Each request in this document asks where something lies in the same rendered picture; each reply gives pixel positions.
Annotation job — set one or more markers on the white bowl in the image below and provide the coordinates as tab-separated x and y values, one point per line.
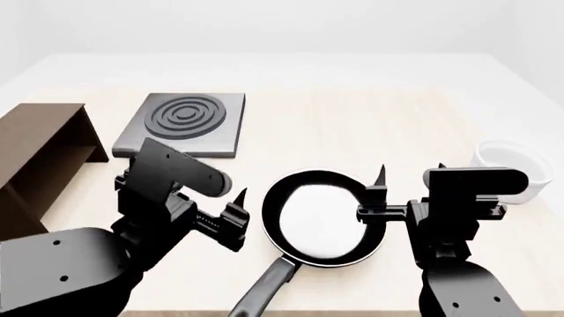
513	155

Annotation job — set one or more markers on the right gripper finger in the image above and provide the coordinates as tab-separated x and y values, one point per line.
488	202
377	191

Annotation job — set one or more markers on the black frying pan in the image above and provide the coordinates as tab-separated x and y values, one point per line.
317	228

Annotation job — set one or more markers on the left gripper camera mount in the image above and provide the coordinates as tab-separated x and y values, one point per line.
180	170

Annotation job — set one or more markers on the right gripper camera mount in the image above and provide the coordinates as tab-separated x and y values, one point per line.
476	181

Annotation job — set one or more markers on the gripper camera mount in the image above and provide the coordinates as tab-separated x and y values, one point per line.
476	181
180	170

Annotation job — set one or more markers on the grey stove plate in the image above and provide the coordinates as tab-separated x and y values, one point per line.
185	122

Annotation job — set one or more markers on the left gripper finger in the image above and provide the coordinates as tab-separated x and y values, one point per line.
123	181
234	228

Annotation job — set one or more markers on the brown wooden cabinet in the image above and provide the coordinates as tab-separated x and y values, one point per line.
39	148

